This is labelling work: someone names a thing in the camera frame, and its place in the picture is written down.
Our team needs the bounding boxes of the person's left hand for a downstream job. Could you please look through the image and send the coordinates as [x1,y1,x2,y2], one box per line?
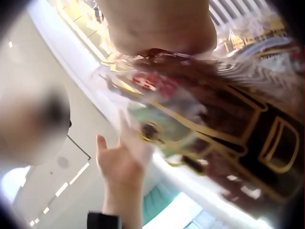
[95,112,153,213]

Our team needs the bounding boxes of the black wrist band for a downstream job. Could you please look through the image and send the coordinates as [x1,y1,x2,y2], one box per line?
[87,211,122,229]

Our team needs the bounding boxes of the person's left fingers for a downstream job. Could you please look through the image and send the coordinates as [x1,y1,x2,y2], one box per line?
[117,112,153,158]

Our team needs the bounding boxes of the full shop shelf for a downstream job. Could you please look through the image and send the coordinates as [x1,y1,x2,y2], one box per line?
[54,0,302,68]

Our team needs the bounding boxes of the person's left thumb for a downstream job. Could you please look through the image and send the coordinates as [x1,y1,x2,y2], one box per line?
[96,135,109,168]

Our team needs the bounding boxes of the clear packet black gold label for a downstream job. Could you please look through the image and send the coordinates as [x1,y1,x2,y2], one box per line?
[100,47,301,216]

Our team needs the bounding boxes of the person's right hand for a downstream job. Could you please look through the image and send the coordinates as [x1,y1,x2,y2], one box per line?
[98,0,218,56]

